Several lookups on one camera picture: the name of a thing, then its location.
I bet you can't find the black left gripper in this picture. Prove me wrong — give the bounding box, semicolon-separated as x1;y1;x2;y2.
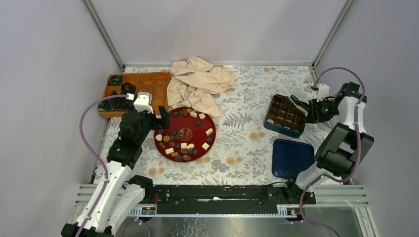
129;104;171;145

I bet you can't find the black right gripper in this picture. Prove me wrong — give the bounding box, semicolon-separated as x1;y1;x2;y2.
304;97;339;124

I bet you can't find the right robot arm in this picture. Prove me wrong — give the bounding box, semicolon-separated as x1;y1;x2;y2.
283;82;374;203

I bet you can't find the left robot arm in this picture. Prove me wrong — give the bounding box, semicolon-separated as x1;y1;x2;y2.
61;106;170;237

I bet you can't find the navy chocolate box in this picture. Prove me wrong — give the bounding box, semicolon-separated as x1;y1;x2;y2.
263;94;306;139

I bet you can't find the white block chocolate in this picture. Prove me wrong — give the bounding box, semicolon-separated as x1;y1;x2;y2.
202;143;210;150

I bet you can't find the red round tray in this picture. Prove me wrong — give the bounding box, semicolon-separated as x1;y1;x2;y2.
153;107;217;162

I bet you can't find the wooden compartment tray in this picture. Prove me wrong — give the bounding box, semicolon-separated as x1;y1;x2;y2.
98;72;171;119

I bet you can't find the beige crumpled cloth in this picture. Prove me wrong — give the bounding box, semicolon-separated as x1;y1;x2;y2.
167;56;236;118

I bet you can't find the dark rolled tie patterned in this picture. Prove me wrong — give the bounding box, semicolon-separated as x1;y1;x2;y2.
109;97;133;111

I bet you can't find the navy box lid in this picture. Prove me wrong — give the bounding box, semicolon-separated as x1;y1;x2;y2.
271;139;314;179

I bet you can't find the floral tablecloth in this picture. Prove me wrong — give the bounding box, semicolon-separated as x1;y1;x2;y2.
95;65;344;186

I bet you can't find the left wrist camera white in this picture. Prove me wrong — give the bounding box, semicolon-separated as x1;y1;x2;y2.
127;92;154;114

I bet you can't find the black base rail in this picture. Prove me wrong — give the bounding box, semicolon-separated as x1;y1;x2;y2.
123;184;317;216

